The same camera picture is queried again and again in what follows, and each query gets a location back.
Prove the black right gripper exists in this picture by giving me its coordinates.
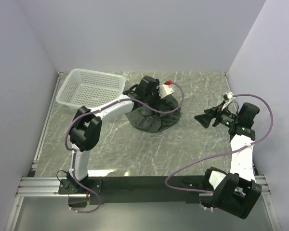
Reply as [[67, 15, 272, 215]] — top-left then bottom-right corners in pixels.
[[194, 101, 240, 128]]

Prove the dark grey t shirt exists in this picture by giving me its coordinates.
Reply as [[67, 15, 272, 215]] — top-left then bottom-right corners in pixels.
[[126, 106, 181, 133]]

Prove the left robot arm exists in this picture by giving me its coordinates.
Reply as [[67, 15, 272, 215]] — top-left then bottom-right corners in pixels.
[[65, 76, 161, 193]]

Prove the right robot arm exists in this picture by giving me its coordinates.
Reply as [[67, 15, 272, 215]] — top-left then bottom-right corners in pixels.
[[195, 101, 262, 219]]

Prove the white plastic basket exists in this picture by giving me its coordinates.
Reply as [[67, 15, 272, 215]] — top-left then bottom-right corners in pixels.
[[56, 69, 126, 109]]

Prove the black base beam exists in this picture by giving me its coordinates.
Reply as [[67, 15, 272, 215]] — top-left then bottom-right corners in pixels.
[[58, 176, 212, 207]]

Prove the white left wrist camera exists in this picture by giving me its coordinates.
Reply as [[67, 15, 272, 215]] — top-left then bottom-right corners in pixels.
[[158, 84, 175, 99]]

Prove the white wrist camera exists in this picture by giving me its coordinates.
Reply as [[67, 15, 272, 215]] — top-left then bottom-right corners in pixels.
[[158, 84, 175, 99], [223, 91, 234, 101]]

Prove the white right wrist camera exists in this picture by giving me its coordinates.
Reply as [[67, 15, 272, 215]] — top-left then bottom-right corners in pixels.
[[223, 91, 234, 101]]

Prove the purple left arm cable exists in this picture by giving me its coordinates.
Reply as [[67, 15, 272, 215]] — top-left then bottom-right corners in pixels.
[[64, 81, 185, 214]]

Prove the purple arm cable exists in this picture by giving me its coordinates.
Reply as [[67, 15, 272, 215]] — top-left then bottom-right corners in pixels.
[[64, 81, 185, 214], [165, 93, 274, 211]]

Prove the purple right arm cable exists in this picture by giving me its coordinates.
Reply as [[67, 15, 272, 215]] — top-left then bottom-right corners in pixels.
[[165, 93, 274, 211]]

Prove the aluminium rail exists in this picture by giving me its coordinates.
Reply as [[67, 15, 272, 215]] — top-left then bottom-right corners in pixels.
[[17, 176, 270, 197]]

